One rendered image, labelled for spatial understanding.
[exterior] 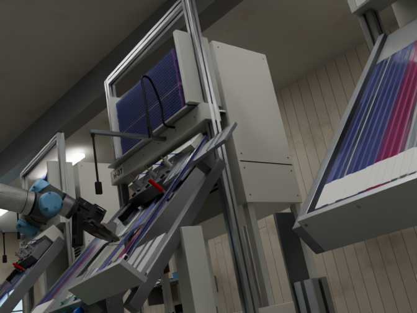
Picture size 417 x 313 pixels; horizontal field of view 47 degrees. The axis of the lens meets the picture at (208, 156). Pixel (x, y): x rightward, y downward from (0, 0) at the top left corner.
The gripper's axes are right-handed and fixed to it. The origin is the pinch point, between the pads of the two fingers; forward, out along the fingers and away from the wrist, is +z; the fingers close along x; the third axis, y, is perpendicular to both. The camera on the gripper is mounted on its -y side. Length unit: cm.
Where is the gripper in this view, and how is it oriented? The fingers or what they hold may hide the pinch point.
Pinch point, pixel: (114, 241)
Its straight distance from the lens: 182.1
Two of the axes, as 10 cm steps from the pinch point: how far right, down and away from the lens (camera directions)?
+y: 2.7, -7.5, 6.0
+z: 7.6, 5.5, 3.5
